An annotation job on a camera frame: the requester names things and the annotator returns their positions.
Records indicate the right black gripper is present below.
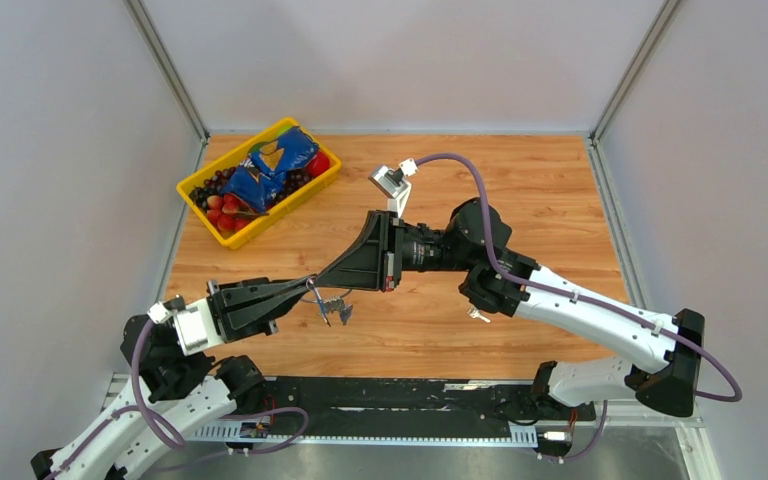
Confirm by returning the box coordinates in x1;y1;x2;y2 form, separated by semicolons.
315;208;474;290

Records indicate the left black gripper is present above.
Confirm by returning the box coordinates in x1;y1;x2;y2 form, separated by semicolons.
199;275;317;345

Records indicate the large metal keyring with keys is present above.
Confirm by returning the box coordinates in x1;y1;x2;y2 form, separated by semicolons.
301;277;353;326

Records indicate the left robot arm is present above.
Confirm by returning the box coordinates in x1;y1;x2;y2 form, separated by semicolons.
31;276;315;479

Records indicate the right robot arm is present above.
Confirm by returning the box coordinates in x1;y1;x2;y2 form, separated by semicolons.
315;198;704;418

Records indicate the red strawberries cluster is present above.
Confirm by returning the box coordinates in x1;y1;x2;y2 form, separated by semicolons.
204;194;251;236

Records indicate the red apple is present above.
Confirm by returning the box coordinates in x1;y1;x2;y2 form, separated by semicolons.
305;151;330;178

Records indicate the key with black tag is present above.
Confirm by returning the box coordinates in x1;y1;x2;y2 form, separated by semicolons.
468;307;492;323

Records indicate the dark grape bunch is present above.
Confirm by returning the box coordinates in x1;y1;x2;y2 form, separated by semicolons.
187;167;313;212

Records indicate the blue snack bag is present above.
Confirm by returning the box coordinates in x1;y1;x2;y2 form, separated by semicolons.
227;126;320;192

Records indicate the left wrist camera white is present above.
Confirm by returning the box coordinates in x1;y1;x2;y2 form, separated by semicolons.
147;297;223;356

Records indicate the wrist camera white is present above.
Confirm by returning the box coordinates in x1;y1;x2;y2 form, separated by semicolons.
147;297;223;356
368;158;418;218

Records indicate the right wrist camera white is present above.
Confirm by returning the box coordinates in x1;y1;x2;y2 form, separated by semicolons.
368;158;418;218

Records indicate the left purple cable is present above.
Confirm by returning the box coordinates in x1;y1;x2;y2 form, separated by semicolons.
39;317;312;480

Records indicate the aluminium frame rail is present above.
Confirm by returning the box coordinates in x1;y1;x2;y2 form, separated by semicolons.
79;377;723;480

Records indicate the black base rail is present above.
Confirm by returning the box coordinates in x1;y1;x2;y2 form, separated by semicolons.
231;376;597;440

